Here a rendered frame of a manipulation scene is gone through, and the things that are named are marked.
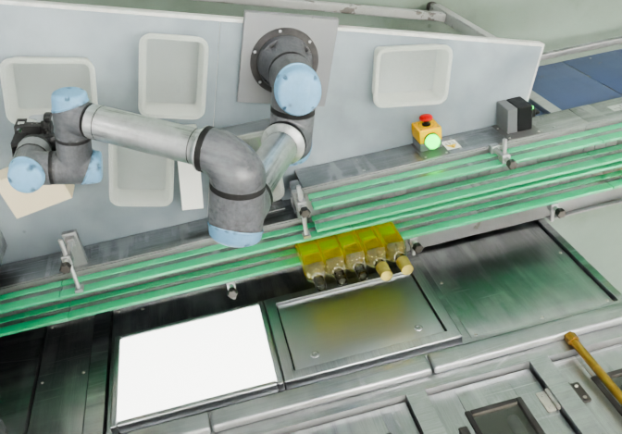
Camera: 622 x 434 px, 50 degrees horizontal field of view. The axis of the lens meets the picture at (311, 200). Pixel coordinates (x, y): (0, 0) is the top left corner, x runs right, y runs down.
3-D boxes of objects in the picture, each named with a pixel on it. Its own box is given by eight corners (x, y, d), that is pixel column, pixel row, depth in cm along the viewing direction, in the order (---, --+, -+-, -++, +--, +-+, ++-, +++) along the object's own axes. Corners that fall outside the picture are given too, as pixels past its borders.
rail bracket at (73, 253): (76, 258, 196) (68, 304, 177) (57, 210, 188) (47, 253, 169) (93, 254, 197) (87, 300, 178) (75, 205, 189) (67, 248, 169)
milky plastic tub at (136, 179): (110, 192, 194) (109, 206, 187) (109, 120, 184) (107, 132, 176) (171, 192, 198) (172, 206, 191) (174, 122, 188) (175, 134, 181)
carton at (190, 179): (181, 200, 199) (182, 210, 194) (173, 125, 187) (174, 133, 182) (202, 198, 200) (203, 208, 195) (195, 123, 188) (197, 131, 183)
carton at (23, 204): (-2, 170, 183) (-7, 182, 176) (54, 149, 183) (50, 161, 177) (20, 205, 189) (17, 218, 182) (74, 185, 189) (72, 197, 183)
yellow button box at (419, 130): (412, 142, 206) (420, 153, 200) (410, 120, 202) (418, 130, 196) (433, 138, 207) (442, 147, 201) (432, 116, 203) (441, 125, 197)
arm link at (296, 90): (315, 53, 173) (327, 71, 162) (310, 101, 180) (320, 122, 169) (269, 52, 171) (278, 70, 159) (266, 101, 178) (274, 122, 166)
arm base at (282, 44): (261, 31, 178) (267, 43, 169) (316, 38, 182) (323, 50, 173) (254, 84, 185) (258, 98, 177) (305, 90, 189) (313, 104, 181)
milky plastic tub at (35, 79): (4, 48, 169) (-4, 58, 162) (95, 49, 174) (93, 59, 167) (13, 113, 177) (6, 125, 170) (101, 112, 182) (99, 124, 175)
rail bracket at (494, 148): (485, 152, 199) (506, 171, 187) (485, 130, 195) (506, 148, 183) (498, 149, 199) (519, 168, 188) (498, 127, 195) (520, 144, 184)
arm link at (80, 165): (98, 145, 144) (44, 146, 142) (102, 191, 150) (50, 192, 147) (101, 130, 151) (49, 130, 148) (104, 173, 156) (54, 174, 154)
